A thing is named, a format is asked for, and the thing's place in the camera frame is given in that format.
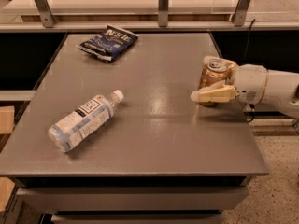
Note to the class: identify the right metal bracket post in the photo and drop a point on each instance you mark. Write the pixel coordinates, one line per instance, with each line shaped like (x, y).
(239, 17)

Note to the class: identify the blue chip bag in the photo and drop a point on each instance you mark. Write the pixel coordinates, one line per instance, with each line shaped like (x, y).
(109, 44)

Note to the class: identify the clear plastic water bottle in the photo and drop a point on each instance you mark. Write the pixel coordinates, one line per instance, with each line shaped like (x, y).
(70, 131)

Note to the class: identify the wooden box at left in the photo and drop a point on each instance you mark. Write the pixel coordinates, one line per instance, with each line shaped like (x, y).
(6, 119)

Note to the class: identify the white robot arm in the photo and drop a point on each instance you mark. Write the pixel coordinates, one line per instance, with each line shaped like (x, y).
(281, 91)

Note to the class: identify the metal bracket post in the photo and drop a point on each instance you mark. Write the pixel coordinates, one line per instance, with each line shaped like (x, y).
(163, 6)
(239, 17)
(45, 14)

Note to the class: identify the orange soda can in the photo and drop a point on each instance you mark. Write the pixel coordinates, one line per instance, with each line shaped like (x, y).
(214, 73)

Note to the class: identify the left metal bracket post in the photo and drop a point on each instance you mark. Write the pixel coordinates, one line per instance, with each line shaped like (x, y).
(45, 14)

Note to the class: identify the middle metal bracket post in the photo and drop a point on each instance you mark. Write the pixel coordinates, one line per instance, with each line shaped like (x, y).
(163, 6)

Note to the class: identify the grey drawer front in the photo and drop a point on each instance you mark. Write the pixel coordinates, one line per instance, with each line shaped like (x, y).
(133, 199)

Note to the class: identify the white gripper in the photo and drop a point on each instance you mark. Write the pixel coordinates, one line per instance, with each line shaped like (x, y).
(249, 82)

